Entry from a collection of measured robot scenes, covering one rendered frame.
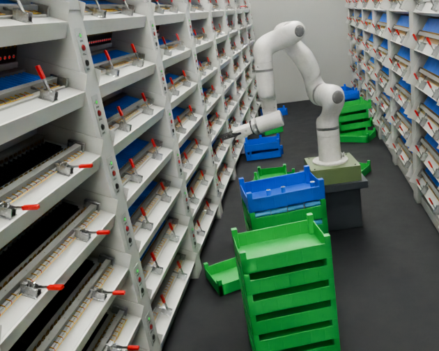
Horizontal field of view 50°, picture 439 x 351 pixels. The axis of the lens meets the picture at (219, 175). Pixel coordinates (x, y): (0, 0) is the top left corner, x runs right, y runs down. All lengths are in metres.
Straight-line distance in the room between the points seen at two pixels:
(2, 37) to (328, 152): 1.83
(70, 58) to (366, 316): 1.44
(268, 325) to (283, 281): 0.17
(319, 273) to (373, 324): 0.43
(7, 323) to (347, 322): 1.31
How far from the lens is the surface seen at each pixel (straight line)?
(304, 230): 1.75
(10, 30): 1.16
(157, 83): 2.07
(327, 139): 2.55
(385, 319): 2.00
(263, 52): 2.33
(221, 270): 2.38
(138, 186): 1.70
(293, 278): 1.60
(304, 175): 2.00
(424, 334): 1.94
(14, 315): 1.10
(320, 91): 2.49
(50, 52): 1.43
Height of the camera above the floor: 1.19
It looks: 18 degrees down
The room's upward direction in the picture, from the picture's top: 9 degrees counter-clockwise
